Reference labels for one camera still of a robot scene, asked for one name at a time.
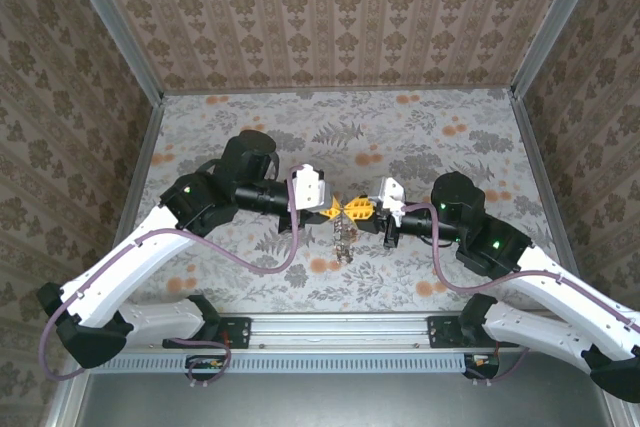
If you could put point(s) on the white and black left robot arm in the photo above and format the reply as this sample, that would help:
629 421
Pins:
130 262

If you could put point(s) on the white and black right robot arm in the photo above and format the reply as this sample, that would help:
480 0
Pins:
560 292

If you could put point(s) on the grey metal panel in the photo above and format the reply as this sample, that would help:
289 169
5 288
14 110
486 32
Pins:
340 402

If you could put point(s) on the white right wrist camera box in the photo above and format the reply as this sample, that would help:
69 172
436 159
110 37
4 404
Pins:
391 194

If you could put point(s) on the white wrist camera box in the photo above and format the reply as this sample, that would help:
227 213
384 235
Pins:
307 187
391 194

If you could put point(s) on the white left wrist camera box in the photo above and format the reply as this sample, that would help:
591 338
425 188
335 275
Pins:
307 187

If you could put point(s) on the aluminium side rail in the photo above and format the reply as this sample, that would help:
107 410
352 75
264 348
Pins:
530 147
147 147

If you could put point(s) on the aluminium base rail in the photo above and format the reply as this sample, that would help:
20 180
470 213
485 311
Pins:
340 329

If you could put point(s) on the aluminium frame post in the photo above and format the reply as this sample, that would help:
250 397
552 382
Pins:
115 32
555 22

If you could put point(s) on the aluminium lower frame bar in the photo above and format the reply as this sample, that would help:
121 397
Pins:
617 414
65 407

